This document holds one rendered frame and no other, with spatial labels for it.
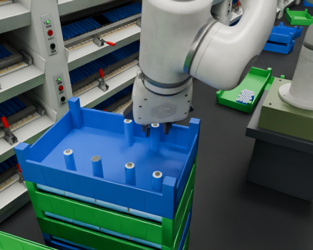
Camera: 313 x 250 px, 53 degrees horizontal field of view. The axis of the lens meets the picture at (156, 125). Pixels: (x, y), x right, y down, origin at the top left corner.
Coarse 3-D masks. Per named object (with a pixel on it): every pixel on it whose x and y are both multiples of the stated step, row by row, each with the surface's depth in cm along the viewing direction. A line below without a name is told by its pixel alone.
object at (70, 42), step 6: (126, 18) 133; (132, 18) 135; (114, 24) 127; (120, 24) 129; (126, 24) 133; (96, 30) 121; (102, 30) 122; (108, 30) 125; (114, 30) 127; (120, 30) 129; (78, 36) 115; (84, 36) 116; (90, 36) 118; (66, 42) 110; (72, 42) 111; (78, 42) 114; (90, 42) 117; (66, 48) 111
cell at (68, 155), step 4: (64, 152) 57; (68, 152) 57; (72, 152) 57; (64, 156) 57; (68, 156) 57; (72, 156) 57; (68, 160) 57; (72, 160) 58; (68, 164) 58; (72, 164) 58; (68, 168) 59; (72, 168) 59; (76, 168) 60
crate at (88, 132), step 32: (64, 128) 71; (96, 128) 74; (160, 128) 68; (192, 128) 64; (32, 160) 59; (64, 160) 65; (128, 160) 65; (160, 160) 65; (192, 160) 63; (96, 192) 56; (128, 192) 53; (160, 192) 51
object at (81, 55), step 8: (112, 0) 138; (136, 0) 151; (88, 8) 129; (120, 32) 129; (128, 32) 131; (136, 32) 133; (112, 40) 124; (120, 40) 126; (128, 40) 131; (136, 40) 137; (80, 48) 114; (88, 48) 116; (96, 48) 117; (104, 48) 120; (112, 48) 125; (72, 56) 110; (80, 56) 112; (88, 56) 115; (96, 56) 119; (72, 64) 110; (80, 64) 114
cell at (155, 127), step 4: (152, 124) 65; (156, 124) 64; (152, 128) 64; (156, 128) 64; (152, 132) 65; (156, 132) 65; (152, 136) 66; (156, 136) 65; (152, 140) 66; (156, 140) 66; (152, 144) 67; (156, 144) 66; (152, 148) 67; (156, 148) 67
